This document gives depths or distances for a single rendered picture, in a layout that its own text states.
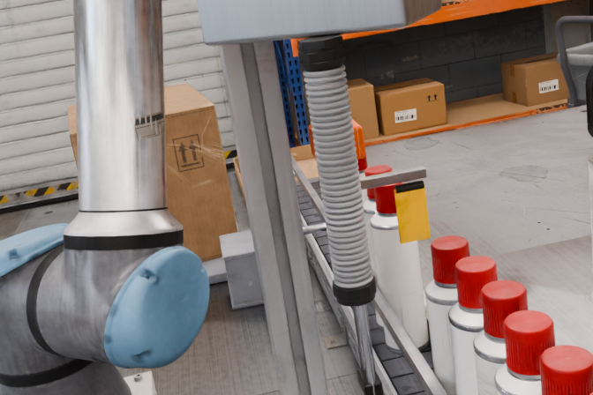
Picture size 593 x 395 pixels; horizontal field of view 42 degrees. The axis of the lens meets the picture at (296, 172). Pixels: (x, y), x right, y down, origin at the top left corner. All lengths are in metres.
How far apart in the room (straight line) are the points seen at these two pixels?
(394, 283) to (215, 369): 0.30
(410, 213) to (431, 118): 4.01
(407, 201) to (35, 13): 4.39
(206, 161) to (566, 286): 0.61
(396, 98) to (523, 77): 0.84
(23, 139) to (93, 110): 4.40
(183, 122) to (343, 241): 0.74
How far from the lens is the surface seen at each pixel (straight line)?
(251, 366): 1.05
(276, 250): 0.72
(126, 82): 0.75
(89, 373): 0.88
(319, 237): 1.30
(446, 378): 0.73
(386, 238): 0.87
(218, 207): 1.34
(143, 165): 0.74
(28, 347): 0.85
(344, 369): 1.01
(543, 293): 1.05
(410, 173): 0.72
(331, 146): 0.57
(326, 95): 0.56
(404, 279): 0.89
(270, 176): 0.69
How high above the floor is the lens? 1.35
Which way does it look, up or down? 16 degrees down
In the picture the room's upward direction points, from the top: 9 degrees counter-clockwise
